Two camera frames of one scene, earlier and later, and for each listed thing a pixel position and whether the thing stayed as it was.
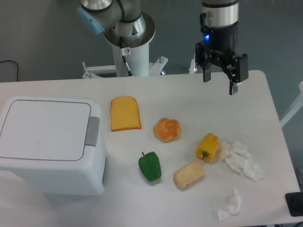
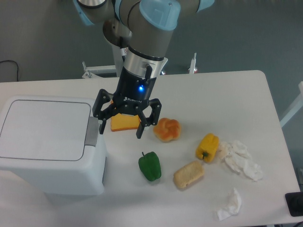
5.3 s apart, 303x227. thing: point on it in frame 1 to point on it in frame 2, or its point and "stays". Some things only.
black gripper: x=220 y=44 to x=132 y=95
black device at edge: x=294 y=201 stays
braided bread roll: x=166 y=130 stays
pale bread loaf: x=188 y=174 stays
